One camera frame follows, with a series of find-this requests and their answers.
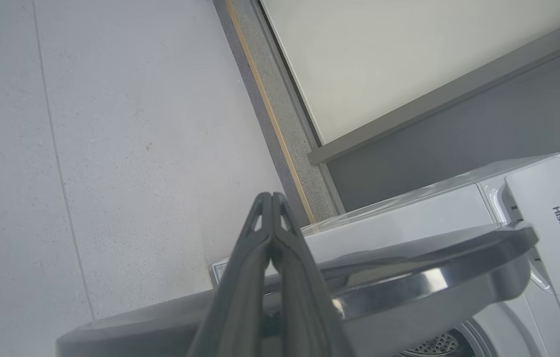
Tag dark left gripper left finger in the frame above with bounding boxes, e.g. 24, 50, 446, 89
186, 192, 274, 357

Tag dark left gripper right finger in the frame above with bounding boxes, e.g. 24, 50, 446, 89
271, 192, 356, 357

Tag round black washer door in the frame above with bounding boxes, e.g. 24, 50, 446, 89
56, 222, 539, 357

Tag white front-load washing machine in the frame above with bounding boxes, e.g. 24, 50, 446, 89
210, 153, 560, 357

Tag blue energy label sticker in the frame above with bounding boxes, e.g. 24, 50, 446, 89
212, 259, 231, 287

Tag white Hisense detergent drawer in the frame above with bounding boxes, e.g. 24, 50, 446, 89
504, 154, 560, 296

